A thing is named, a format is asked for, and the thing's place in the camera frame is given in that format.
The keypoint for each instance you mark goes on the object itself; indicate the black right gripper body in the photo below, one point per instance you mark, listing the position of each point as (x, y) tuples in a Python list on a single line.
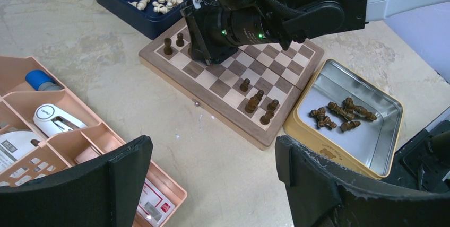
[(216, 34)]

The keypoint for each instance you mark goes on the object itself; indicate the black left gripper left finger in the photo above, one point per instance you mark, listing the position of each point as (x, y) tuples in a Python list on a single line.
[(104, 191)]

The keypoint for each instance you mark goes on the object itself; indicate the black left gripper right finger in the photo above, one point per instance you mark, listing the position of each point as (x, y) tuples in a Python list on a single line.
[(321, 191)]

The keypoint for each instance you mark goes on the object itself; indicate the dark chess pawn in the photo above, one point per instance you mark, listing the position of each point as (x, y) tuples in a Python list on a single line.
[(167, 49), (180, 40)]

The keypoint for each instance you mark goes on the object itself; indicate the dark chess piece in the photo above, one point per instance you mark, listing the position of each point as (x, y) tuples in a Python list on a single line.
[(265, 119), (254, 102), (272, 105), (245, 85)]

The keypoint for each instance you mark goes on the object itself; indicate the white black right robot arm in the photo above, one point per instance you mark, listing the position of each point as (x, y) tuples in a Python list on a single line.
[(298, 20)]

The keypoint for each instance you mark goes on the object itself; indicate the dark chess pawn on board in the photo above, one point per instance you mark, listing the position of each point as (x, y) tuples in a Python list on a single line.
[(180, 40)]

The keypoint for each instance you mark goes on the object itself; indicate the dark chess piece on board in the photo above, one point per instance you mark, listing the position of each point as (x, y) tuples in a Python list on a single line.
[(245, 85), (265, 119), (254, 102)]

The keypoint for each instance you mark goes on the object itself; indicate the wooden chess board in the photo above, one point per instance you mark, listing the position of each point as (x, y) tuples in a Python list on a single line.
[(281, 74)]

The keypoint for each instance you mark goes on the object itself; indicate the pile of dark chess pieces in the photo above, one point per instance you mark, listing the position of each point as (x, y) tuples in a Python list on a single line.
[(348, 111)]

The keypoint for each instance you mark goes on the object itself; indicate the metal gold-rimmed tin tray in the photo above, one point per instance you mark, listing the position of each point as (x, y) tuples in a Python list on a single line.
[(368, 149)]

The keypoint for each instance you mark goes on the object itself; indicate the orange plastic basket tray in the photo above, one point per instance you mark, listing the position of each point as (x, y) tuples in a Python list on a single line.
[(62, 165)]

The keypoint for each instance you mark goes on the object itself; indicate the white stapler in basket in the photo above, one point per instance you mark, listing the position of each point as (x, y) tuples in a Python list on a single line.
[(52, 120)]

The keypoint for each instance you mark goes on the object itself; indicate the blue capped glue stick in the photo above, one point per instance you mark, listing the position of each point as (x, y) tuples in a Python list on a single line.
[(40, 81)]

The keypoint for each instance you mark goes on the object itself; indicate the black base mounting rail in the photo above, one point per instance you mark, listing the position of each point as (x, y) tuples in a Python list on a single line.
[(416, 165)]

